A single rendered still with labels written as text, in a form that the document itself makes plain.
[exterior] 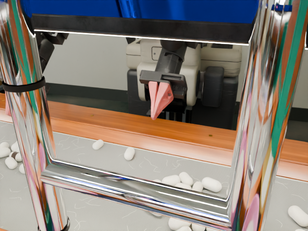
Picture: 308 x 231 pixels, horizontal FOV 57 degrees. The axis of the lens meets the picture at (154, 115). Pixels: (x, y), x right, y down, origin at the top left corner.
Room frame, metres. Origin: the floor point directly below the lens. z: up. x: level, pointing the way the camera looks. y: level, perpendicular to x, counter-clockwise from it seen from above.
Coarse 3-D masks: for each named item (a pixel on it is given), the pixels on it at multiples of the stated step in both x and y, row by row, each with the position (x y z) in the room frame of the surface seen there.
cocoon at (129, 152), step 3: (126, 150) 0.52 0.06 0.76; (129, 150) 0.52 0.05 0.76; (132, 150) 0.52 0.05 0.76; (126, 153) 0.51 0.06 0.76; (129, 153) 0.51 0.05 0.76; (132, 153) 0.51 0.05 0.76; (126, 156) 0.50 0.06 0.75; (129, 156) 0.50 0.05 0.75; (132, 156) 0.51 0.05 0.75; (126, 159) 0.51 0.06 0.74; (129, 159) 0.50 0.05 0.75
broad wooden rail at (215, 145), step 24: (0, 96) 0.81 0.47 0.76; (0, 120) 0.70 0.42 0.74; (72, 120) 0.65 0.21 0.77; (96, 120) 0.65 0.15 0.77; (120, 120) 0.65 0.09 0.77; (144, 120) 0.65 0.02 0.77; (168, 120) 0.65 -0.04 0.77; (120, 144) 0.57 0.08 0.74; (144, 144) 0.56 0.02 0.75; (168, 144) 0.55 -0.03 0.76; (192, 144) 0.54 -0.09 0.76; (216, 144) 0.53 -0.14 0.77; (288, 144) 0.53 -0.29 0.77; (288, 168) 0.46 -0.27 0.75
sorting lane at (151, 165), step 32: (0, 128) 0.65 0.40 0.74; (0, 160) 0.51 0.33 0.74; (96, 160) 0.51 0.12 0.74; (128, 160) 0.51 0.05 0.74; (160, 160) 0.51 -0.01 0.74; (192, 160) 0.51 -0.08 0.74; (0, 192) 0.41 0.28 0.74; (64, 192) 0.41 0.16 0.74; (224, 192) 0.41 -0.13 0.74; (288, 192) 0.41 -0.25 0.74; (0, 224) 0.33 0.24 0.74; (32, 224) 0.33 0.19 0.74; (96, 224) 0.33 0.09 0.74; (128, 224) 0.33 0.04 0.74; (160, 224) 0.33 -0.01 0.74; (288, 224) 0.33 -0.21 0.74
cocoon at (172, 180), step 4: (168, 176) 0.43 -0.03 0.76; (172, 176) 0.43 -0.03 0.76; (176, 176) 0.43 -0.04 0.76; (164, 180) 0.42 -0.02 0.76; (168, 180) 0.42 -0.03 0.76; (172, 180) 0.42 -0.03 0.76; (176, 180) 0.42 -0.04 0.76; (180, 180) 0.43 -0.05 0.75; (168, 184) 0.41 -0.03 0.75; (172, 184) 0.42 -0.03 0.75
